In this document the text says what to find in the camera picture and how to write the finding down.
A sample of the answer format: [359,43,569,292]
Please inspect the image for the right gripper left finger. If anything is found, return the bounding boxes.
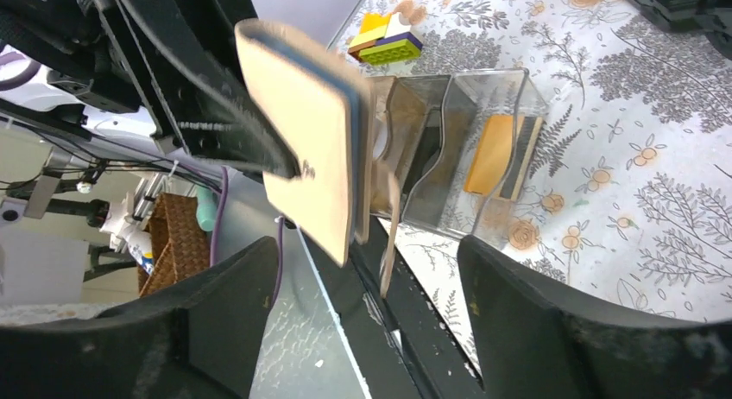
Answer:
[1,237,278,398]

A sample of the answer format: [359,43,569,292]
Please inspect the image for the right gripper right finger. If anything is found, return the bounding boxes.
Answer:
[457,236,731,398]

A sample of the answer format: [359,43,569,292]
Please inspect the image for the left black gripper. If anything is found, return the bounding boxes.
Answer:
[1,0,300,179]

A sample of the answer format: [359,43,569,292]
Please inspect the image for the gold magnetic stripe cards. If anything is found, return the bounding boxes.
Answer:
[463,114,543,201]

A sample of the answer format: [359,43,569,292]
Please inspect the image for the clear transparent card holder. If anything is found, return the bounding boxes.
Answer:
[440,67,548,249]

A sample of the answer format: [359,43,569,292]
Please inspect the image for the amber transparent card holder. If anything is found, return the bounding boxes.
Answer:
[369,74,450,205]

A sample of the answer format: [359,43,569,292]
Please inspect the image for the smoky black card holder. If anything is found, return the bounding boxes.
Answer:
[401,75,477,231]

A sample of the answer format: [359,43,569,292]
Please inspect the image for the woven brown mat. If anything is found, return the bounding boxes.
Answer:
[138,193,210,297]

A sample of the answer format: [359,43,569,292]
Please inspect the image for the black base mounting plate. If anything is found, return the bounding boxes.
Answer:
[304,218,485,398]

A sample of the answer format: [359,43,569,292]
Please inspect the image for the mint green bottle cap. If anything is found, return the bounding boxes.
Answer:
[196,186,218,232]

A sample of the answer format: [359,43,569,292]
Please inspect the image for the floral patterned table mat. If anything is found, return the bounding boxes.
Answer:
[332,0,731,373]

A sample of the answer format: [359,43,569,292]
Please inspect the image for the colourful sticky note stack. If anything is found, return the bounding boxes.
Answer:
[347,12,423,66]

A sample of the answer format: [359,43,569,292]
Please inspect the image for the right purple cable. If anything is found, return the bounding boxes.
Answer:
[269,216,287,309]

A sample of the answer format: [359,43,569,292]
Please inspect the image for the purple cable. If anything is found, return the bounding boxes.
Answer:
[208,166,231,269]
[269,216,287,309]

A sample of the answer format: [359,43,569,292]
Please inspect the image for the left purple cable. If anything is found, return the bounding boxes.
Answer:
[208,166,231,269]

